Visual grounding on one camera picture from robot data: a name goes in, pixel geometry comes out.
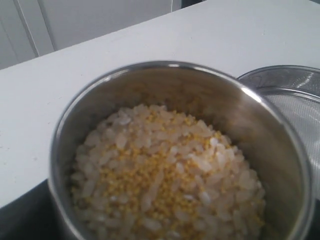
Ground round stainless steel sieve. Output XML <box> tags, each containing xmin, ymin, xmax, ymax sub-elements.
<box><xmin>238</xmin><ymin>65</ymin><xmax>320</xmax><ymax>198</ymax></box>

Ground rice and millet grain mix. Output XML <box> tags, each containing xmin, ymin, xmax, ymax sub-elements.
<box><xmin>70</xmin><ymin>104</ymin><xmax>266</xmax><ymax>240</ymax></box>

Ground stainless steel cup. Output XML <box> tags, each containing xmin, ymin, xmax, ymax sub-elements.
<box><xmin>48</xmin><ymin>61</ymin><xmax>315</xmax><ymax>240</ymax></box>

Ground white cabinet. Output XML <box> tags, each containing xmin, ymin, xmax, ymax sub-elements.
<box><xmin>0</xmin><ymin>0</ymin><xmax>208</xmax><ymax>71</ymax></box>

